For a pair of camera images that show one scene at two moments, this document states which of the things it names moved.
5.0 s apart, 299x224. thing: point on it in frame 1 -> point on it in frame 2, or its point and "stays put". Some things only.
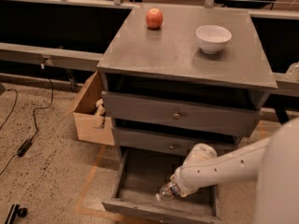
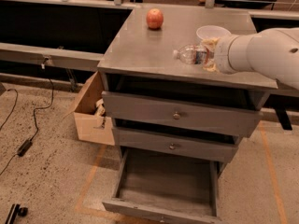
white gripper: (184, 184) -> (222, 54)
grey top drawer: (180, 113) stays put
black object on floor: (15, 210) stays put
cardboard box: (92, 123) stays put
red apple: (154, 18) stays put
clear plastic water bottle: (168, 192) -> (191, 54)
